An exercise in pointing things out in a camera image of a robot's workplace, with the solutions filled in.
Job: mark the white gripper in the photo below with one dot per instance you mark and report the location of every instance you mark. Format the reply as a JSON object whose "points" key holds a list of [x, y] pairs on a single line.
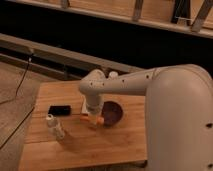
{"points": [[93, 105]]}

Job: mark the orange pepper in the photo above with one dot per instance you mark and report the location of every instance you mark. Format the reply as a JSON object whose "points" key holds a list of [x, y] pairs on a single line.
{"points": [[88, 118]]}

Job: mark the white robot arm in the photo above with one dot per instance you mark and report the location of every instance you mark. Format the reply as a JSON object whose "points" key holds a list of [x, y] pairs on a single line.
{"points": [[178, 112]]}

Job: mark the dark red ceramic bowl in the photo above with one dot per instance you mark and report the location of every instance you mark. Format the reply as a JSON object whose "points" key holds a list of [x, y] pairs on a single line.
{"points": [[112, 113]]}

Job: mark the black rectangular box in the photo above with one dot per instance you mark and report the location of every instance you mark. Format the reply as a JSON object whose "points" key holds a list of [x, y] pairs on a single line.
{"points": [[63, 110]]}

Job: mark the clear plastic bottle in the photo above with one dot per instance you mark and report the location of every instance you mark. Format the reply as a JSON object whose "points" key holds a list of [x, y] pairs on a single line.
{"points": [[55, 127]]}

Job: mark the wooden board table top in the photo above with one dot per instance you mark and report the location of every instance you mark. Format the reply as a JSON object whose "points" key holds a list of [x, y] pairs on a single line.
{"points": [[84, 144]]}

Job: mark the white cup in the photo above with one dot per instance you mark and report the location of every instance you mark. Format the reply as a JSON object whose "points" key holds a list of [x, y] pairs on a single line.
{"points": [[112, 74]]}

